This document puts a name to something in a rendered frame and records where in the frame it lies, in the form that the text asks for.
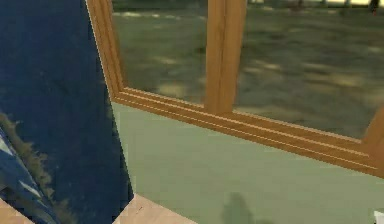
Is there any dark blue curtain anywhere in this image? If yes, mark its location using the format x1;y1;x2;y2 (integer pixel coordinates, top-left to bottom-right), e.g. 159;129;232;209
0;0;135;224

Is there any wooden framed window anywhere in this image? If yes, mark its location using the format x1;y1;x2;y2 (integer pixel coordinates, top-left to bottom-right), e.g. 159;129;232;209
85;0;384;180

